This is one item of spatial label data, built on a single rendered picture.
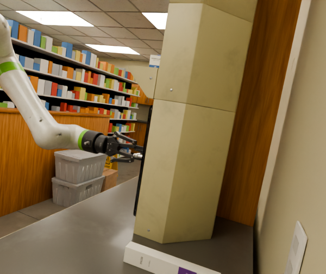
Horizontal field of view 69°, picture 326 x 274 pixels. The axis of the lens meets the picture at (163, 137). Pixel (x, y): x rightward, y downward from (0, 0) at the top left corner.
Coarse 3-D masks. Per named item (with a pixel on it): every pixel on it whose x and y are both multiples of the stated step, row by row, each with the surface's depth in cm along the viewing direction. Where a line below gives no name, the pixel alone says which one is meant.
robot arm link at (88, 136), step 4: (88, 132) 98; (92, 132) 98; (96, 132) 98; (100, 132) 99; (84, 136) 97; (88, 136) 97; (92, 136) 96; (96, 136) 97; (84, 140) 97; (88, 140) 96; (92, 140) 95; (84, 144) 97; (88, 144) 96; (92, 144) 96; (84, 148) 98; (88, 148) 97; (92, 148) 96; (92, 152) 98; (96, 152) 99
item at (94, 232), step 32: (128, 192) 121; (32, 224) 79; (64, 224) 82; (96, 224) 85; (128, 224) 89; (224, 224) 102; (0, 256) 62; (32, 256) 64; (64, 256) 66; (96, 256) 68; (192, 256) 76; (224, 256) 78
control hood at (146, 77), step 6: (132, 66) 80; (138, 66) 80; (144, 66) 79; (132, 72) 80; (138, 72) 80; (144, 72) 79; (150, 72) 78; (156, 72) 77; (138, 78) 80; (144, 78) 79; (150, 78) 78; (156, 78) 78; (144, 84) 79; (150, 84) 78; (144, 90) 79; (150, 90) 78; (150, 96) 78
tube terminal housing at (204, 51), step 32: (192, 32) 72; (224, 32) 76; (160, 64) 77; (192, 64) 73; (224, 64) 78; (160, 96) 77; (192, 96) 75; (224, 96) 80; (160, 128) 78; (192, 128) 77; (224, 128) 82; (160, 160) 78; (192, 160) 79; (224, 160) 84; (160, 192) 79; (192, 192) 81; (160, 224) 79; (192, 224) 83
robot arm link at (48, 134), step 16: (0, 80) 94; (16, 80) 94; (16, 96) 92; (32, 96) 94; (32, 112) 90; (48, 112) 95; (32, 128) 89; (48, 128) 88; (64, 128) 94; (48, 144) 88; (64, 144) 94
